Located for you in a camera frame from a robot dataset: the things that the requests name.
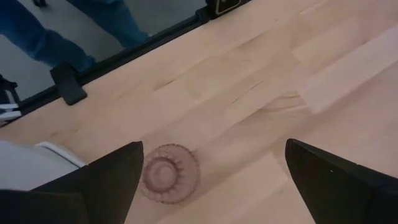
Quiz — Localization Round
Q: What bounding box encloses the pink glass candlestick holder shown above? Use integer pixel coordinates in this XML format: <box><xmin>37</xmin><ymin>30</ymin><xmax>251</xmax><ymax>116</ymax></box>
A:
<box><xmin>139</xmin><ymin>142</ymin><xmax>201</xmax><ymax>205</ymax></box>

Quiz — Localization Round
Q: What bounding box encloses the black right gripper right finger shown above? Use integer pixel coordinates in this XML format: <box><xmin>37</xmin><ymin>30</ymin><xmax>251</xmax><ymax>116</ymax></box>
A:
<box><xmin>285</xmin><ymin>138</ymin><xmax>398</xmax><ymax>224</ymax></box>

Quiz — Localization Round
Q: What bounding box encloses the white hexagonal planter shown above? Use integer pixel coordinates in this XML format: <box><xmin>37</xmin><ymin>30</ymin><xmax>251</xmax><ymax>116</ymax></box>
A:
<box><xmin>0</xmin><ymin>139</ymin><xmax>87</xmax><ymax>191</ymax></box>

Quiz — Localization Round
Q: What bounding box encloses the person's leg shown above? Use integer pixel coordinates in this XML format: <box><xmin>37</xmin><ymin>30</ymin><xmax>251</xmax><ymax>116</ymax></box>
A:
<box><xmin>0</xmin><ymin>0</ymin><xmax>97</xmax><ymax>72</ymax></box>
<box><xmin>67</xmin><ymin>0</ymin><xmax>150</xmax><ymax>48</ymax></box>

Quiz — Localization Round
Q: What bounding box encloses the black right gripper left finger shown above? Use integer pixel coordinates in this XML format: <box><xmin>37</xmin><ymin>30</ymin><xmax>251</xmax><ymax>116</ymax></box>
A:
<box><xmin>0</xmin><ymin>141</ymin><xmax>144</xmax><ymax>224</ymax></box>

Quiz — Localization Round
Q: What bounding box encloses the black aluminium table frame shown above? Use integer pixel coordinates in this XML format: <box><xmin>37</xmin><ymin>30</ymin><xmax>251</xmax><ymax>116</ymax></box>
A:
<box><xmin>0</xmin><ymin>0</ymin><xmax>251</xmax><ymax>127</ymax></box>

